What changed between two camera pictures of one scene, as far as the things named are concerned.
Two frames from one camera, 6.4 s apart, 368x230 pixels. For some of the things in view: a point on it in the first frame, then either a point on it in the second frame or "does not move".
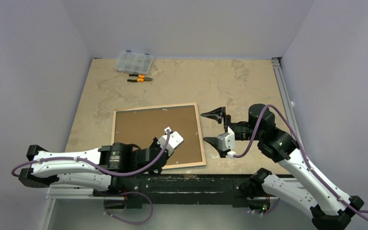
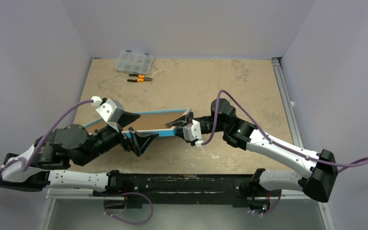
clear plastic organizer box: x=134 y=62 does not move
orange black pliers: x=141 y=78 does not move
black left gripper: x=154 y=144 -> x=141 y=141
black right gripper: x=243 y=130 -> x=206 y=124
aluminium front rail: x=88 y=193 does not move
